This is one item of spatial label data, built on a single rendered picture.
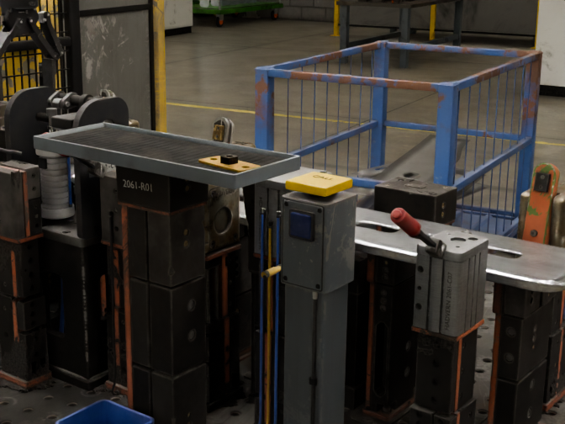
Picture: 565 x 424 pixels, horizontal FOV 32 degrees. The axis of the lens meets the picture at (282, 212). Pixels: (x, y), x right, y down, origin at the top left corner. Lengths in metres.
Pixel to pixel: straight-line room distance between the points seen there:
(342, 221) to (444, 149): 2.36
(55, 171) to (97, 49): 3.53
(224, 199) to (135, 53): 3.96
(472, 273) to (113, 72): 4.16
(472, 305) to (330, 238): 0.25
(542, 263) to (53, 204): 0.80
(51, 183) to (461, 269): 0.74
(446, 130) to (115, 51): 2.33
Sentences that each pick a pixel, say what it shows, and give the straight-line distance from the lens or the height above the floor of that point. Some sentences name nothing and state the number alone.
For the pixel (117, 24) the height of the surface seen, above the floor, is 0.97.
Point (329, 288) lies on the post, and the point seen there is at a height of 1.03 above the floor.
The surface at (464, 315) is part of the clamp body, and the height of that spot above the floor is 0.97.
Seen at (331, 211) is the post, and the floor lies 1.13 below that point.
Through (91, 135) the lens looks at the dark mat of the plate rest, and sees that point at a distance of 1.46.
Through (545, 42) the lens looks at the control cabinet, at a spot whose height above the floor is 0.49.
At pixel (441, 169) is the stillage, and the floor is 0.64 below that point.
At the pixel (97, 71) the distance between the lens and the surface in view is 5.21.
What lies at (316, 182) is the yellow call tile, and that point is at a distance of 1.18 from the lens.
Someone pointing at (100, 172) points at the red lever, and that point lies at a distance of 1.58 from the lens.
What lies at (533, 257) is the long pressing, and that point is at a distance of 1.47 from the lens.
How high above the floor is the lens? 1.45
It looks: 16 degrees down
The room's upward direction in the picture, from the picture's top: 1 degrees clockwise
